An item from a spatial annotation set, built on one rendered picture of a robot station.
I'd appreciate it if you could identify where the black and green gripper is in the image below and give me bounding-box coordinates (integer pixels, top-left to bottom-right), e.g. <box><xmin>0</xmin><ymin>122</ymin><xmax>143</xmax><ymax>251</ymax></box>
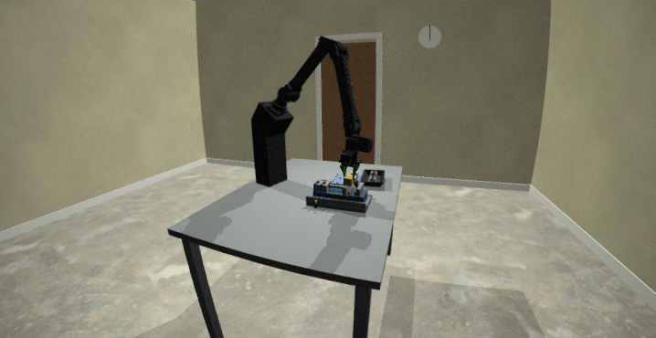
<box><xmin>339</xmin><ymin>158</ymin><xmax>362</xmax><ymax>180</ymax></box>

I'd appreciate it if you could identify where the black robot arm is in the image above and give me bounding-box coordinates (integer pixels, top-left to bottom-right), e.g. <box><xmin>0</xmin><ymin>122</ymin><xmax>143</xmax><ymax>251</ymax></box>
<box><xmin>267</xmin><ymin>37</ymin><xmax>373</xmax><ymax>167</ymax></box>

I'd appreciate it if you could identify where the yellow rectangular block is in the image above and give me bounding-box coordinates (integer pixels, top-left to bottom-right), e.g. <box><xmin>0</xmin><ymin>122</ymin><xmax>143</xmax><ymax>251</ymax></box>
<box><xmin>344</xmin><ymin>174</ymin><xmax>354</xmax><ymax>186</ymax></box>

